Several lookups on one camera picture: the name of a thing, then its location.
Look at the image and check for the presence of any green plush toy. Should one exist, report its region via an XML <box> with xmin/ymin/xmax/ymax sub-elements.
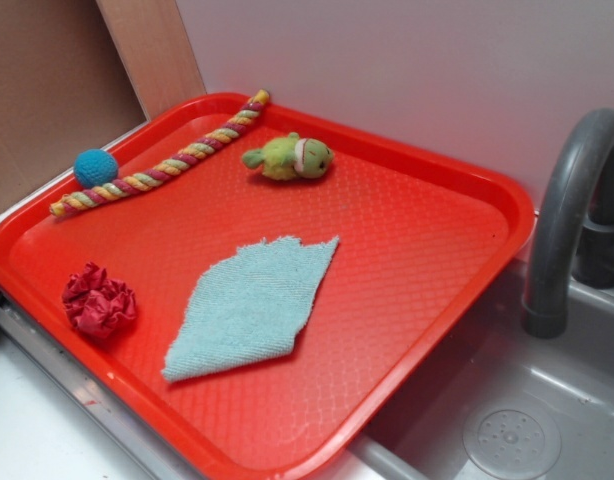
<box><xmin>242</xmin><ymin>132</ymin><xmax>335</xmax><ymax>181</ymax></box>

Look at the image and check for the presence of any light blue folded cloth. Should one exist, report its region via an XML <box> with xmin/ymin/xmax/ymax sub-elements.
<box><xmin>162</xmin><ymin>236</ymin><xmax>339</xmax><ymax>383</ymax></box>

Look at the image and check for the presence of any crumpled red paper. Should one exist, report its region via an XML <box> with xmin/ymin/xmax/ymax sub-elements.
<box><xmin>61</xmin><ymin>262</ymin><xmax>138</xmax><ymax>339</ymax></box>

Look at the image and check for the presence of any blue knitted ball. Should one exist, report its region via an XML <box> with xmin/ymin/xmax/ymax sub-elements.
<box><xmin>73</xmin><ymin>149</ymin><xmax>119</xmax><ymax>189</ymax></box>

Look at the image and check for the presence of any grey toy sink basin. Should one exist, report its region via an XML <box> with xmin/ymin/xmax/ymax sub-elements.
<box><xmin>351</xmin><ymin>262</ymin><xmax>614</xmax><ymax>479</ymax></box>

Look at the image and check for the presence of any wooden board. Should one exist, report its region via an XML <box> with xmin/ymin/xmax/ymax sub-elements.
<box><xmin>97</xmin><ymin>0</ymin><xmax>206</xmax><ymax>120</ymax></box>

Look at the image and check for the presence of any grey toy faucet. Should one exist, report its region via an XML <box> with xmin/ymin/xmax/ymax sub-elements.
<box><xmin>522</xmin><ymin>108</ymin><xmax>614</xmax><ymax>339</ymax></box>

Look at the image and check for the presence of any multicolored twisted rope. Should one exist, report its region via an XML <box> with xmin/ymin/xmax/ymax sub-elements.
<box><xmin>48</xmin><ymin>89</ymin><xmax>271</xmax><ymax>219</ymax></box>

